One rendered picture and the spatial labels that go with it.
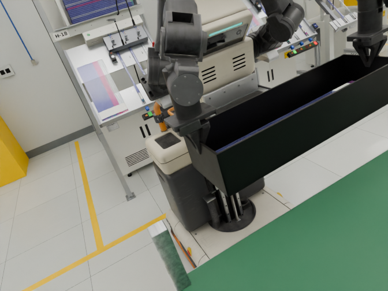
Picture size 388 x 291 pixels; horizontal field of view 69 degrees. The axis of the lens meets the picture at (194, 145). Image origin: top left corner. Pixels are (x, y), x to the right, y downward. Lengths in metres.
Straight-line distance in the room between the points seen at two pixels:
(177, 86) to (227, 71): 0.54
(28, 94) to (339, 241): 3.90
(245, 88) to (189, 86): 0.57
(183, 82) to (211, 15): 0.46
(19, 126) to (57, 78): 0.78
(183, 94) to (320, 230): 0.38
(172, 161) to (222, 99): 0.45
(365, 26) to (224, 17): 0.38
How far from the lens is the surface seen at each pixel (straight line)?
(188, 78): 0.49
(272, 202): 1.67
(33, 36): 4.07
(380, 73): 0.86
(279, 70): 3.25
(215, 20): 0.91
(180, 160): 1.33
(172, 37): 0.54
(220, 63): 0.99
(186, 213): 1.49
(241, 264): 0.60
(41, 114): 4.21
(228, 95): 1.00
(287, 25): 1.00
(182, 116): 0.58
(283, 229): 0.64
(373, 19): 0.92
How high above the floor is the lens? 1.43
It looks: 29 degrees down
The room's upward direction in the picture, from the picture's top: 17 degrees counter-clockwise
